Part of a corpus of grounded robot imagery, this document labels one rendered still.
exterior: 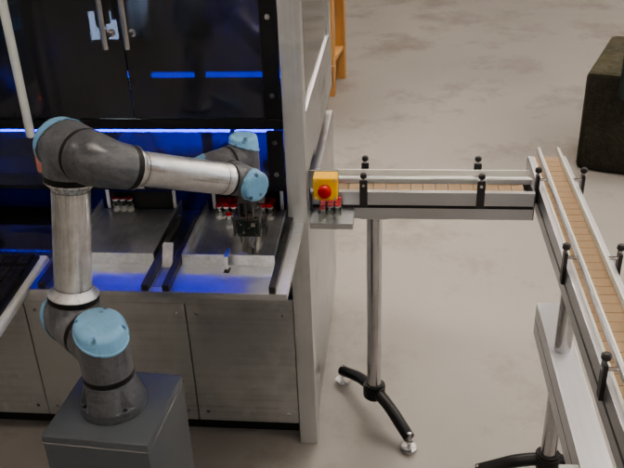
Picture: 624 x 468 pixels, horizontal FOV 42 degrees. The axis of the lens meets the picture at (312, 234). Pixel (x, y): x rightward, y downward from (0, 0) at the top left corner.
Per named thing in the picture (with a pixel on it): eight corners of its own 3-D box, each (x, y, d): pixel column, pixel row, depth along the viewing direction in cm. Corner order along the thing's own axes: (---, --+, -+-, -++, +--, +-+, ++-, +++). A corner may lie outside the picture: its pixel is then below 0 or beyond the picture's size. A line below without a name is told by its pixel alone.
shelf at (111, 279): (89, 214, 261) (87, 208, 260) (305, 216, 254) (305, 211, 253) (29, 294, 219) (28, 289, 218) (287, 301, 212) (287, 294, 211)
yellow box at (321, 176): (315, 189, 248) (314, 168, 244) (339, 190, 247) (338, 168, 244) (313, 201, 241) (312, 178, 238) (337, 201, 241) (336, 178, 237)
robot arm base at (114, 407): (134, 428, 181) (127, 393, 177) (70, 422, 184) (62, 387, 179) (156, 385, 194) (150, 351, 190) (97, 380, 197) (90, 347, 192)
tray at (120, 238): (103, 208, 260) (101, 199, 258) (183, 209, 257) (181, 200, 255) (64, 262, 230) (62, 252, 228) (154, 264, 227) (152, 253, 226)
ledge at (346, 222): (314, 208, 259) (314, 202, 258) (355, 208, 258) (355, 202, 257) (309, 228, 247) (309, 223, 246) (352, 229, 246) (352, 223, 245)
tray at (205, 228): (207, 210, 256) (206, 200, 255) (290, 211, 254) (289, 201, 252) (182, 265, 227) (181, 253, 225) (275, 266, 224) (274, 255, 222)
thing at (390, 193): (311, 220, 256) (309, 174, 248) (315, 198, 269) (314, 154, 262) (534, 223, 249) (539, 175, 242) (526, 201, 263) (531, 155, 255)
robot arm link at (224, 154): (210, 166, 193) (247, 153, 199) (183, 153, 200) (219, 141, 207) (214, 196, 197) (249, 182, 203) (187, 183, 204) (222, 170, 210)
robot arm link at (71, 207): (66, 366, 184) (59, 132, 163) (36, 338, 194) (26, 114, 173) (113, 351, 192) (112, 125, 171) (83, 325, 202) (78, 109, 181)
